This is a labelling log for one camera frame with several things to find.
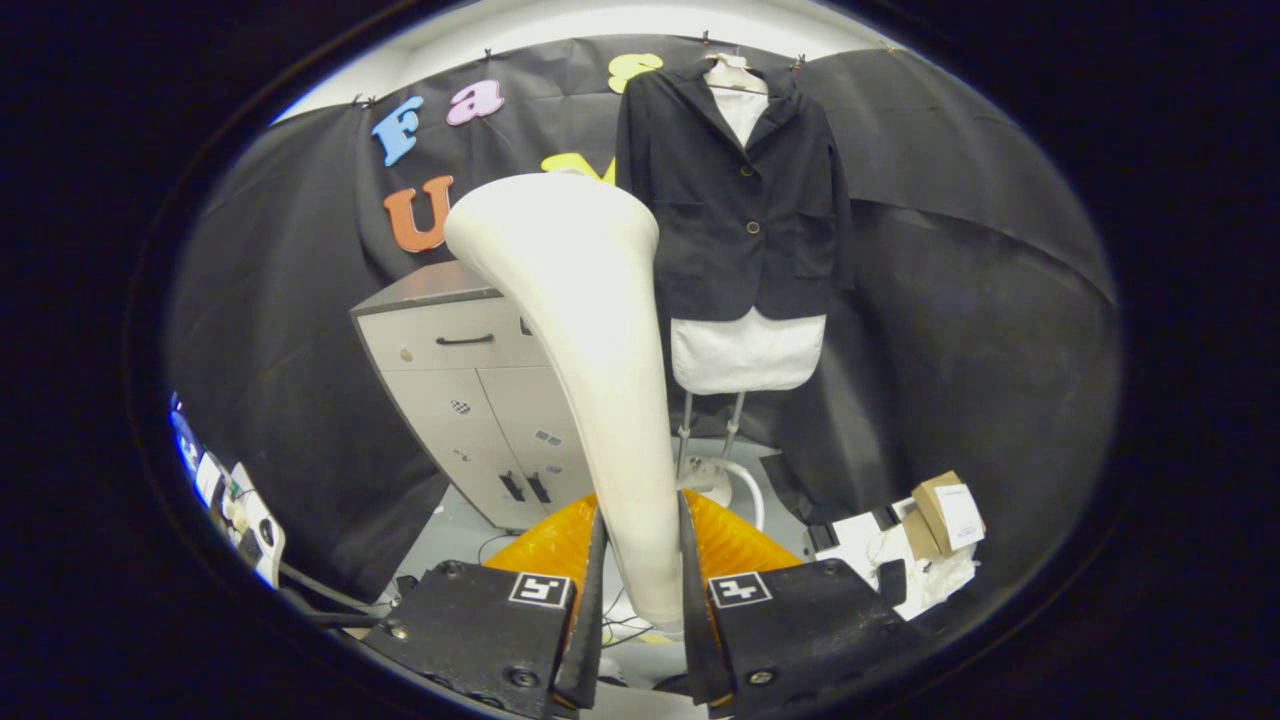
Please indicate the white garment steamer head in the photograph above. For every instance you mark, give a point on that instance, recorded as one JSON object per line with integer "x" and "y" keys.
{"x": 580, "y": 300}

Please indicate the row of backdrop clips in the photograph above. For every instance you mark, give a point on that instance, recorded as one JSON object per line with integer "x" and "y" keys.
{"x": 705, "y": 38}

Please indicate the black backdrop cloth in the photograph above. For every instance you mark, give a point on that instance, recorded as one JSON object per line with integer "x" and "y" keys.
{"x": 980, "y": 330}

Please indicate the white round base with poles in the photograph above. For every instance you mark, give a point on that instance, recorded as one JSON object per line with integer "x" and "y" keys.
{"x": 700, "y": 478}

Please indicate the white dress form torso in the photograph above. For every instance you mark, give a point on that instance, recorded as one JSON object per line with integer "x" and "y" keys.
{"x": 745, "y": 355}

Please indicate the grey cabinet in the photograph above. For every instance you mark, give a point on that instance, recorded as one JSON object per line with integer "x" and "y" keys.
{"x": 450, "y": 400}

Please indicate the black blazer jacket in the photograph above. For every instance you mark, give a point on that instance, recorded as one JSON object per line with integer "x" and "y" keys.
{"x": 740, "y": 250}

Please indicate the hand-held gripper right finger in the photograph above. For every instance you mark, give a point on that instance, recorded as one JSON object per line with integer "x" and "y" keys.
{"x": 698, "y": 650}

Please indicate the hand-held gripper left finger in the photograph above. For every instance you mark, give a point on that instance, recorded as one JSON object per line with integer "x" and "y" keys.
{"x": 590, "y": 650}

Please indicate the white packaging pile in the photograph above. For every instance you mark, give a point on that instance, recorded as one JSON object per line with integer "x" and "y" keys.
{"x": 860, "y": 535}

